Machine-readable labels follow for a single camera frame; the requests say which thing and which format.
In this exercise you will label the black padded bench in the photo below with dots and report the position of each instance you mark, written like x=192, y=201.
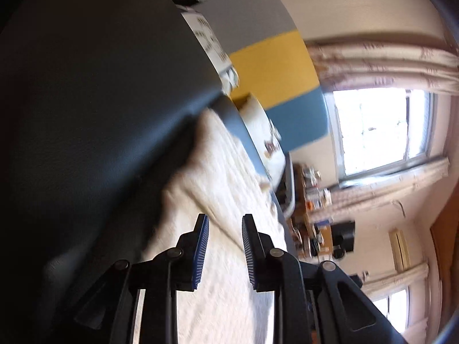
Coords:
x=89, y=79

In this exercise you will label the white patterned curtain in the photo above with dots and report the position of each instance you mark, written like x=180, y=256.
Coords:
x=376, y=190
x=398, y=276

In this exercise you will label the wooden desk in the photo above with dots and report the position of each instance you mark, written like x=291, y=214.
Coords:
x=315, y=222

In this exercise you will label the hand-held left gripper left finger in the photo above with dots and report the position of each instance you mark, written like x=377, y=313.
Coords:
x=200, y=254

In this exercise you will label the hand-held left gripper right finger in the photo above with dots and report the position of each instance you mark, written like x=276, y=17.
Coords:
x=248, y=254

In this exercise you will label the wall air conditioner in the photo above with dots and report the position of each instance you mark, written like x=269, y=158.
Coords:
x=400, y=249

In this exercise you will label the large barred window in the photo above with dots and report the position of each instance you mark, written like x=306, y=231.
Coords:
x=380, y=129

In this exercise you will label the triangle pattern pillow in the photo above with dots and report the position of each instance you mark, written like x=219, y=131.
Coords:
x=209, y=43

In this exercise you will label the small window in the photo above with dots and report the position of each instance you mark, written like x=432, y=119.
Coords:
x=394, y=308

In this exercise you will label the grey yellow blue sofa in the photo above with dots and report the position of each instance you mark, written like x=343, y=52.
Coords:
x=276, y=64

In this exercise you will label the white knit sweater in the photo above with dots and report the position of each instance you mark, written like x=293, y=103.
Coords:
x=222, y=186

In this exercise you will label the black monitor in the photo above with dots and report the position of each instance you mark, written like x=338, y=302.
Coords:
x=343, y=240

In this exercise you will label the deer print pillow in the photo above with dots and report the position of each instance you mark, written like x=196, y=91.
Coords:
x=261, y=132

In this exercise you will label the beige patterned curtain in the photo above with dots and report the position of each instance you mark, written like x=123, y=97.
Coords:
x=376, y=64

